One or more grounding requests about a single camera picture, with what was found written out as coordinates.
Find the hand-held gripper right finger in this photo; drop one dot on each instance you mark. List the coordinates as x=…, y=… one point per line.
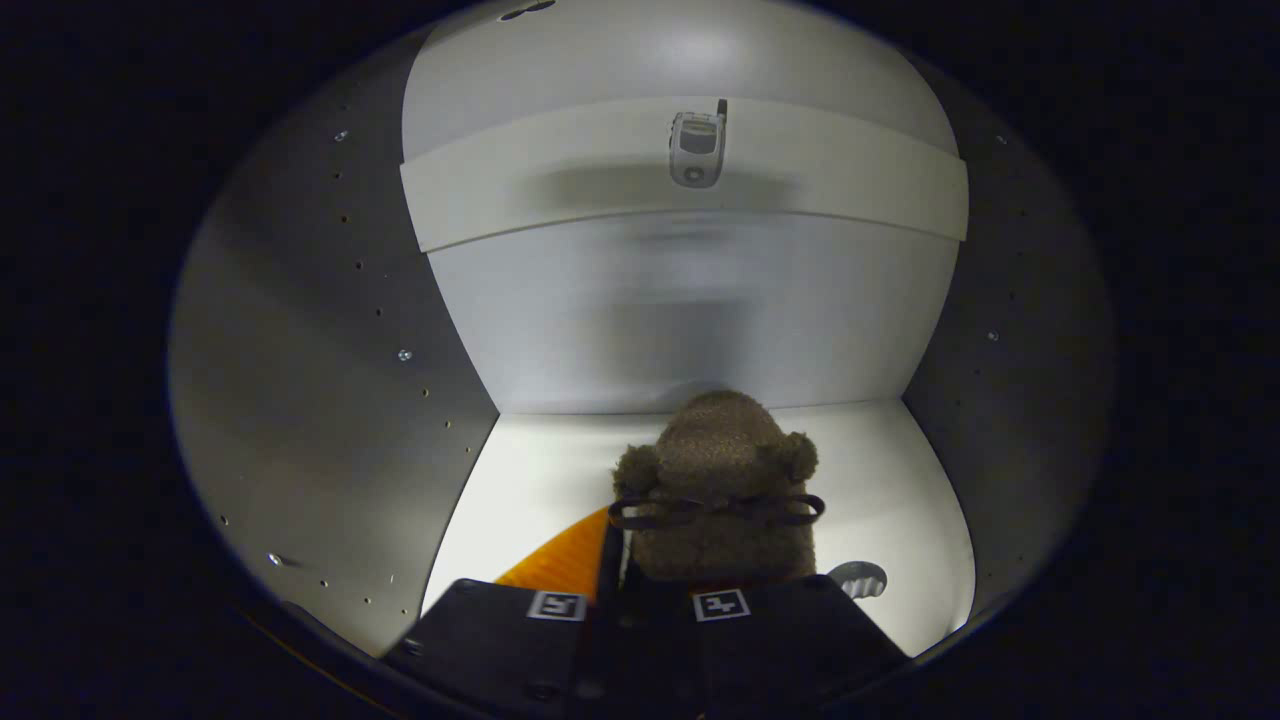
x=800, y=630

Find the grey shoe cabinet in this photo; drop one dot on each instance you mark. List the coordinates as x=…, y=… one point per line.
x=300, y=380

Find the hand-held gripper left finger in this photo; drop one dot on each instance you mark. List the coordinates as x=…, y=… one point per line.
x=480, y=630

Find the brown fuzzy shoe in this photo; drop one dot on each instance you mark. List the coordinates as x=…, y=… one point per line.
x=715, y=450

